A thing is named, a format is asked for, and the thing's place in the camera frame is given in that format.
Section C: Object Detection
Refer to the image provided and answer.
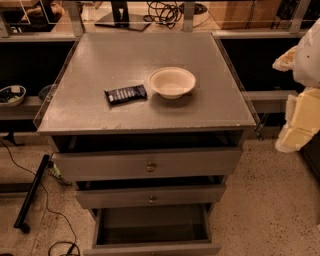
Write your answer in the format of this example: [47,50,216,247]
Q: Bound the white and yellow gripper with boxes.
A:
[272,46,320,153]

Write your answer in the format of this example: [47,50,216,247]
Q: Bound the grey bottom drawer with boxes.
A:
[83,204,221,256]

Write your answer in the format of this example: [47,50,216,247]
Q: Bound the grey drawer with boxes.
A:
[53,147,242,181]
[75,184,226,209]
[83,204,221,256]

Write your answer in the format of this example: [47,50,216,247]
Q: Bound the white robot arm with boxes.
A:
[272,19,320,153]

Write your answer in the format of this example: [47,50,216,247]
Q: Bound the grey top drawer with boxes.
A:
[53,147,242,181]

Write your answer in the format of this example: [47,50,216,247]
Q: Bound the grey middle drawer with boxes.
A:
[75,184,226,209]

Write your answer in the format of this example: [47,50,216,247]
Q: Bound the grey drawer cabinet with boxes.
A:
[33,31,261,211]

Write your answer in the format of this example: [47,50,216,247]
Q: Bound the grey shelf beam right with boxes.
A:
[243,90,298,113]

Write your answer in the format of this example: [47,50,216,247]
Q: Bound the grey shelf beam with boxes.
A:
[243,90,298,113]
[0,96,43,120]

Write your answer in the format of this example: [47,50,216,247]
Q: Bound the cardboard box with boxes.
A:
[208,0,281,30]

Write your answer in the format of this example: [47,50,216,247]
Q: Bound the white paper bowl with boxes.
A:
[147,67,196,99]

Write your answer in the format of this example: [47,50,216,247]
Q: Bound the dark snack bar wrapper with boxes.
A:
[105,85,148,105]

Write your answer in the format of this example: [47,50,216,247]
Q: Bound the black monitor stand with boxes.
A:
[94,1,151,32]

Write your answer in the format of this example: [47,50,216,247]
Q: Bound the grey shelf beam left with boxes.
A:
[0,96,43,120]

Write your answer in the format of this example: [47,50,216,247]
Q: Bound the white bowl with items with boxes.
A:
[0,85,26,107]

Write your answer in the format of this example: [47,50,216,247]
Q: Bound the black bar on floor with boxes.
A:
[14,155,50,234]

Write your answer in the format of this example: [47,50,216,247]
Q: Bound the coiled black cables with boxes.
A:
[143,0,184,30]

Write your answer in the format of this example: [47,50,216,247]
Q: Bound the black floor cable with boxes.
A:
[0,139,81,256]

